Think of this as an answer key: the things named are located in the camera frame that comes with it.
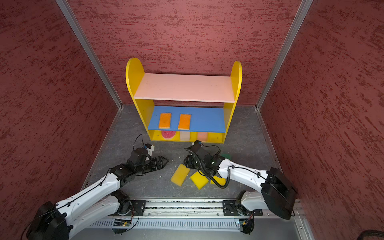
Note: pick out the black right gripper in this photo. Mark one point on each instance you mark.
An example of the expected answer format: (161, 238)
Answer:
(189, 164)

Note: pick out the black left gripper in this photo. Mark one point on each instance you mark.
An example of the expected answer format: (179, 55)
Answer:
(155, 167)

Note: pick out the peach orange sponge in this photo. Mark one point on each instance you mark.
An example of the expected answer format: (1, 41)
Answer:
(202, 136)

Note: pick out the pale yellow sponge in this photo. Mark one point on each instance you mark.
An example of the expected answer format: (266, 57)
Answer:
(180, 175)

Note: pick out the white sponge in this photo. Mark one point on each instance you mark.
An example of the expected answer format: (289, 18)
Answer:
(185, 136)

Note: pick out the green yellow scouring sponge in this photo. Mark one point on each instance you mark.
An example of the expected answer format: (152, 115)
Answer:
(227, 156)

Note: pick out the round pink smiley sponge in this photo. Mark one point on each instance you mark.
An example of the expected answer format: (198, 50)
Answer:
(168, 134)

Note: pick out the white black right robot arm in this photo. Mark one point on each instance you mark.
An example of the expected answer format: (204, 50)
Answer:
(271, 189)

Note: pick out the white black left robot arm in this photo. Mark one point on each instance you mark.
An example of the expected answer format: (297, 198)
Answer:
(66, 218)

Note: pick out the yellow shelf with coloured boards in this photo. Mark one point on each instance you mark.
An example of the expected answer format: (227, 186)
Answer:
(211, 100)

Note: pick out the bright yellow diamond sponge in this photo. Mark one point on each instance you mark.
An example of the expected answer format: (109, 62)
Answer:
(199, 180)

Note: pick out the bright yellow square sponge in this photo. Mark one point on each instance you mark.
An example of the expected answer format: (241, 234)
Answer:
(220, 181)

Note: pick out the left circuit board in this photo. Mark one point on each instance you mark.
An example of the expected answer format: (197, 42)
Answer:
(122, 223)

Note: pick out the circuit board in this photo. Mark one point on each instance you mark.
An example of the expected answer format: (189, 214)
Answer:
(246, 223)
(122, 223)

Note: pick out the right circuit board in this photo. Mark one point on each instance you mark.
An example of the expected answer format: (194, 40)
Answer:
(246, 223)

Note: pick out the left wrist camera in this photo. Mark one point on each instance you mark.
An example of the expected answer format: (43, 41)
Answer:
(150, 148)

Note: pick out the aluminium mounting rail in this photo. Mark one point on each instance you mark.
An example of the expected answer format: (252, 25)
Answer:
(163, 208)

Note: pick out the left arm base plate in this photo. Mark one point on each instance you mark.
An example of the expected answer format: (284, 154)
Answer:
(132, 207)

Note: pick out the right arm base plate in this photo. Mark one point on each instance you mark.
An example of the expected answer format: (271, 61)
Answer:
(232, 208)

